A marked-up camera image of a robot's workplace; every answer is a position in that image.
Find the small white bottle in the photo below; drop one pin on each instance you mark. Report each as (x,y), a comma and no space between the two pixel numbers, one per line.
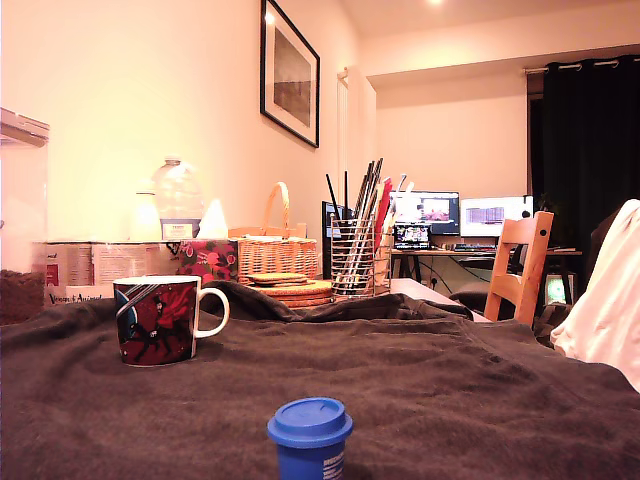
(144,215)

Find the round cork trivets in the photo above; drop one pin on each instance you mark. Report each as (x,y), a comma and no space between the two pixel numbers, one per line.
(300,295)

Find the computer monitor with webcam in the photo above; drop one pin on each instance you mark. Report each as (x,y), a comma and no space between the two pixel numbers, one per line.
(490,215)

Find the black computer monitor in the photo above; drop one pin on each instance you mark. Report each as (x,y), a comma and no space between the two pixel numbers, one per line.
(440,210)

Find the red spatula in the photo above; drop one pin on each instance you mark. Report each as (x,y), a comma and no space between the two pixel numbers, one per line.
(384,210)

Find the small laptop screen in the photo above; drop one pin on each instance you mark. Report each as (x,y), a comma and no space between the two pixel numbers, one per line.
(412,235)

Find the computer case with lit fan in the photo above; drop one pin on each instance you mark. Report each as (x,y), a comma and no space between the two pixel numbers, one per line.
(555,290)

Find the dark curtain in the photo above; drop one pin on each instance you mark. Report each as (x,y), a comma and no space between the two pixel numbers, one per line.
(590,150)

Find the white box with lettering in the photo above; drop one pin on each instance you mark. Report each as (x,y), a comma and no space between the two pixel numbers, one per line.
(75,297)

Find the square cork coasters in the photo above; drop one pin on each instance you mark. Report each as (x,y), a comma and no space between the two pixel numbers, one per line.
(277,278)

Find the computer keyboard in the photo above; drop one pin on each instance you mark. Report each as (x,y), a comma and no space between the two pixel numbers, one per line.
(475,246)

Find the blue coffee capsule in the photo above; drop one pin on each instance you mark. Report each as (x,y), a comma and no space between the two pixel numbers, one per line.
(310,440)

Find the white curtain rod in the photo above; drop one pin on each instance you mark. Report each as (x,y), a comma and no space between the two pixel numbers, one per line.
(534,70)

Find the black straw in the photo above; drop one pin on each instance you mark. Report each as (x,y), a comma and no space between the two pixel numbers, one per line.
(346,190)
(332,195)

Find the printed cardboard box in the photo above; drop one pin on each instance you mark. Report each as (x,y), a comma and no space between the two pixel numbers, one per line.
(125,260)

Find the black framed wall picture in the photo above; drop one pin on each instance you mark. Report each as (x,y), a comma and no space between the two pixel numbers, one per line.
(292,80)

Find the white tissue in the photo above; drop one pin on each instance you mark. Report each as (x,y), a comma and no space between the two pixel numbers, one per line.
(214,222)

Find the floral tissue box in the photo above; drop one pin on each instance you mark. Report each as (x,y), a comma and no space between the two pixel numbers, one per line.
(210,260)

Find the wooden desk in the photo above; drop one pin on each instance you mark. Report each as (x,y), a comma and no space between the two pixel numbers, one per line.
(450,253)

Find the black box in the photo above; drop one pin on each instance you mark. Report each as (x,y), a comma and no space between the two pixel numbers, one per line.
(327,250)

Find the white cloth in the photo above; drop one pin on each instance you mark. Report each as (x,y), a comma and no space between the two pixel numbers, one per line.
(605,300)

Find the large clear water bottle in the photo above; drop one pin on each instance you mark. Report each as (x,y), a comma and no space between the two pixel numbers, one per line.
(177,200)

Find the dark mug with red print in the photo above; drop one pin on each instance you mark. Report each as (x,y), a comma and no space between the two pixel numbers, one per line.
(155,320)

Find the dark chopstick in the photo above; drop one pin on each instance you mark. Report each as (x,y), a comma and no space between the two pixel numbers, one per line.
(365,190)
(375,185)

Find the wooden chair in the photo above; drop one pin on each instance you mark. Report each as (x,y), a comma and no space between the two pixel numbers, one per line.
(520,232)

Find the dark grey table cloth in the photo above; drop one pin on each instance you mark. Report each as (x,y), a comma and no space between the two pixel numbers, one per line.
(400,400)

